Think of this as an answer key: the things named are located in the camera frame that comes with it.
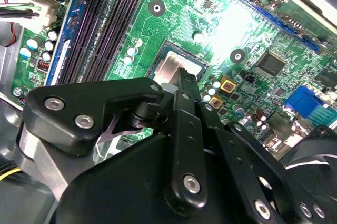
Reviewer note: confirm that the silver CPU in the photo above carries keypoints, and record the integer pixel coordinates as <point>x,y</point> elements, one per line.
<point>171,64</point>

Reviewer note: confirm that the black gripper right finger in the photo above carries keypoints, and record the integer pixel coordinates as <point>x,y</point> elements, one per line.
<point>237,155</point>

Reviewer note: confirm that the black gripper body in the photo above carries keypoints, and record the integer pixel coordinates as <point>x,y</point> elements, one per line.
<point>118,195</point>

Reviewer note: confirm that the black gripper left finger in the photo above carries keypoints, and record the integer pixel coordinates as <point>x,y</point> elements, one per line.
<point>79,102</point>

